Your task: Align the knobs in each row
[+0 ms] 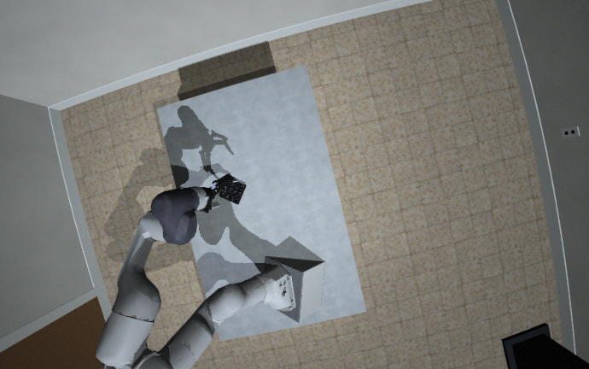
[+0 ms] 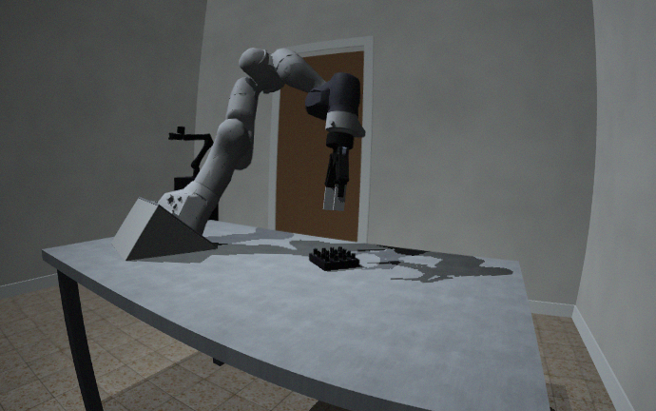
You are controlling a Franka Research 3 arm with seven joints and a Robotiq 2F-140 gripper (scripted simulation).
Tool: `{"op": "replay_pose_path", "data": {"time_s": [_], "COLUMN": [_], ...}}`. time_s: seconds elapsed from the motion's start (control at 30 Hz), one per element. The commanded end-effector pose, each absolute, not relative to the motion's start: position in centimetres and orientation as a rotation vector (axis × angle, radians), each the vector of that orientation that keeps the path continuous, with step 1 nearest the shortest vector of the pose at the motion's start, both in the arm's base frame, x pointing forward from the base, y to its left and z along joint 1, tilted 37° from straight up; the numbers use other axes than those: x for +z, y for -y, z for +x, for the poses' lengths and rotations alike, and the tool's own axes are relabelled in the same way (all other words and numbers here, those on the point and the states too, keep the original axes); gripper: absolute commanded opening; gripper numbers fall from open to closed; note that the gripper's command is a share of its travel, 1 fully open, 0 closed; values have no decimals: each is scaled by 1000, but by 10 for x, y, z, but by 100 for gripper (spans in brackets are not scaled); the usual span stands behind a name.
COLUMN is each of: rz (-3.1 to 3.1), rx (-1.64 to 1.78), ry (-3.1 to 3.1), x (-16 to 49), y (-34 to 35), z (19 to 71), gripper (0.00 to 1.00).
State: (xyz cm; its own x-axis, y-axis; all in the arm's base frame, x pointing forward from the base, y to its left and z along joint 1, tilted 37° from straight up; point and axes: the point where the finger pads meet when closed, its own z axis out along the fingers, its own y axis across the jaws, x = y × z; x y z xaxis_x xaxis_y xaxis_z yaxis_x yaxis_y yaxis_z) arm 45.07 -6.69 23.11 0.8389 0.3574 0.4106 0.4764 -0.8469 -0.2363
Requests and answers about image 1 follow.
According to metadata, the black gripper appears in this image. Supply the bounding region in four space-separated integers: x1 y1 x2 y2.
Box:
200 173 238 213

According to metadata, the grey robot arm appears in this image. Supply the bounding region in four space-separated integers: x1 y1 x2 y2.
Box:
96 186 296 369

